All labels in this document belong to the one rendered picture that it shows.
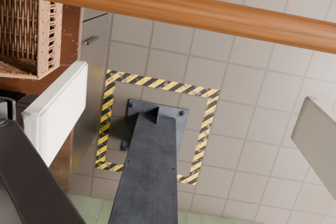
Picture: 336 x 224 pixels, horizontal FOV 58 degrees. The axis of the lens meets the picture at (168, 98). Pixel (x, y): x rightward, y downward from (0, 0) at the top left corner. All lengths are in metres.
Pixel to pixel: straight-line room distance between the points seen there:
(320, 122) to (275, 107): 1.52
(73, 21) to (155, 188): 0.60
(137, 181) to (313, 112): 0.93
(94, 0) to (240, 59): 1.31
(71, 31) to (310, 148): 0.86
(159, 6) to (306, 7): 1.37
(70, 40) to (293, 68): 1.11
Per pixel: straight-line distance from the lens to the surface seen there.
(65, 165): 1.15
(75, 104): 0.17
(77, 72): 0.16
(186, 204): 1.92
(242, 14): 0.30
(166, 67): 1.54
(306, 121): 0.19
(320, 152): 0.18
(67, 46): 0.99
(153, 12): 0.30
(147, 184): 1.08
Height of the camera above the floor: 1.50
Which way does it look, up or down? 70 degrees down
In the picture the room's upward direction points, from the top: 177 degrees counter-clockwise
